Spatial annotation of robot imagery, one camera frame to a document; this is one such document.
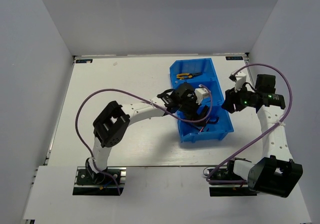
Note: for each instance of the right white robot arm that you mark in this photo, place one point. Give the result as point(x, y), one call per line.
point(276, 173)

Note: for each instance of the brown hex key short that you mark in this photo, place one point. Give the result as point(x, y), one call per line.
point(213, 121)

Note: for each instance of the right corner label sticker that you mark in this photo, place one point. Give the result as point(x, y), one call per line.
point(234, 58)

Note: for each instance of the blue plastic bin near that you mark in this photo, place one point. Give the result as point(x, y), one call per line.
point(189, 132)

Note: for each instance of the yellow pliers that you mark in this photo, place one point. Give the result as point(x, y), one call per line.
point(196, 74)
point(184, 76)

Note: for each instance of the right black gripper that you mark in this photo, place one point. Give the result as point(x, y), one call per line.
point(231, 97)

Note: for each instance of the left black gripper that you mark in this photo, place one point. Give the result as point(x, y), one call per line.
point(194, 114)

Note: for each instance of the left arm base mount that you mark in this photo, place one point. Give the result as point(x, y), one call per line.
point(103, 186)

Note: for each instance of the blue plastic bin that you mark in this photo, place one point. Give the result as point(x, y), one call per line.
point(189, 132)
point(197, 72)

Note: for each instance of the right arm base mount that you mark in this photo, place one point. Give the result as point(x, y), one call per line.
point(230, 180)

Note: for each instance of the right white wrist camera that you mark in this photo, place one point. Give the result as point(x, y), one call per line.
point(239, 78)

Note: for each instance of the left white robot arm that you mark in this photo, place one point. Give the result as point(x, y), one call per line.
point(112, 123)

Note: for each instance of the corner label sticker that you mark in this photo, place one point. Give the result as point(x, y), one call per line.
point(83, 61)
point(234, 58)

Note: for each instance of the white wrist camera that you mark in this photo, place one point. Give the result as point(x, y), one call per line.
point(201, 93)
point(239, 78)

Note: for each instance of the left corner label sticker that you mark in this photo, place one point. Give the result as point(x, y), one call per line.
point(83, 61)

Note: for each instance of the blue plastic bin far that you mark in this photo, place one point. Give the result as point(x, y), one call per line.
point(197, 72)

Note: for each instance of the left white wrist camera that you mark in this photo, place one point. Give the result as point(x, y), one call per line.
point(201, 93)

